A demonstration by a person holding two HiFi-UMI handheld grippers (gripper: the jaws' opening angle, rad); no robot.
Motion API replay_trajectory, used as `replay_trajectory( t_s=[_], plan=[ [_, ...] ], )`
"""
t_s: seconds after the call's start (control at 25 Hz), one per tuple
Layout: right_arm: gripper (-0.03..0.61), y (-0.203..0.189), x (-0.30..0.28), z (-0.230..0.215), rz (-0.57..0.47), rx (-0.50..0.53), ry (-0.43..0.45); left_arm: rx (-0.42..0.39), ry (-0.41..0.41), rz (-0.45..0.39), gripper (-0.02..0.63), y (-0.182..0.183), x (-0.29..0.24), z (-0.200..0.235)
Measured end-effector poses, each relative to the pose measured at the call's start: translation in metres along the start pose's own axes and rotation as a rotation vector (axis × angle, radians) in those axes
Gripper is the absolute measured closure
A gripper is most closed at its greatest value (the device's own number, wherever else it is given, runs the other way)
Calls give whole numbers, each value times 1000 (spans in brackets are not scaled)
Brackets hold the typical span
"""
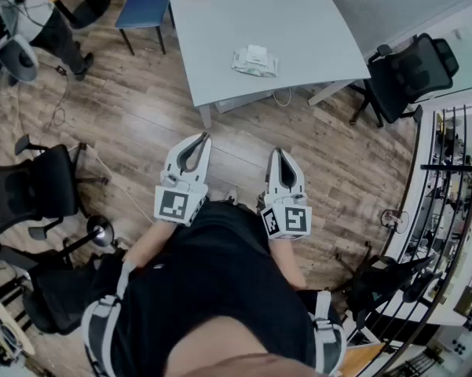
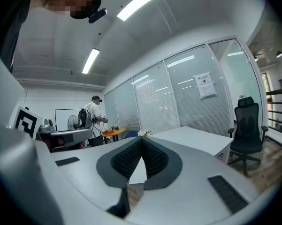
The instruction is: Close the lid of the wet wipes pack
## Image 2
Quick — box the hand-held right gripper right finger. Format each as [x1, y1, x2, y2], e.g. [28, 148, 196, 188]
[125, 136, 261, 225]

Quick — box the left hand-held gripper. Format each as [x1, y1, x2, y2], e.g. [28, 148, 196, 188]
[13, 105, 92, 152]

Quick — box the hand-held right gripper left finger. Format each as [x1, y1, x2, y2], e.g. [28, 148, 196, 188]
[35, 136, 143, 225]

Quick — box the standing fan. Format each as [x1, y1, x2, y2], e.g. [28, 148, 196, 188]
[67, 115, 80, 130]

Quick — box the whiteboard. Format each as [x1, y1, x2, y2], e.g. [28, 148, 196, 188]
[54, 108, 85, 131]

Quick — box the round wooden table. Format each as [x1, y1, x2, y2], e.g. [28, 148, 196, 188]
[102, 127, 127, 144]

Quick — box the blue chair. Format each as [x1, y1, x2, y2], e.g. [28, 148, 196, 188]
[123, 130, 139, 140]

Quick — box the bunch of flowers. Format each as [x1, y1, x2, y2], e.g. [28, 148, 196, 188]
[137, 129, 153, 137]

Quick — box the long ceiling light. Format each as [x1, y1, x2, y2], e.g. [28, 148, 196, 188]
[81, 47, 100, 75]
[116, 0, 180, 22]

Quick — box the frosted glass partition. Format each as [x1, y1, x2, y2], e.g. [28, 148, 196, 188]
[104, 37, 268, 138]

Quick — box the black mesh office chair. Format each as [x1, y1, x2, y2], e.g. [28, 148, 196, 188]
[227, 97, 269, 176]

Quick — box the large paper notice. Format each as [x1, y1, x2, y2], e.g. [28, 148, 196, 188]
[197, 82, 217, 99]

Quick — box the small paper notice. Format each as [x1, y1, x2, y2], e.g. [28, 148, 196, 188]
[193, 73, 213, 87]

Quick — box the black metal railing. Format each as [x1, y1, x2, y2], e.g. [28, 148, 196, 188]
[266, 76, 282, 150]

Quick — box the person's black shirt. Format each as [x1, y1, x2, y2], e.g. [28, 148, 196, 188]
[0, 0, 38, 75]

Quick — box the black head-worn camera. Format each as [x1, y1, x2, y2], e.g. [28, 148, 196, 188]
[88, 7, 108, 24]

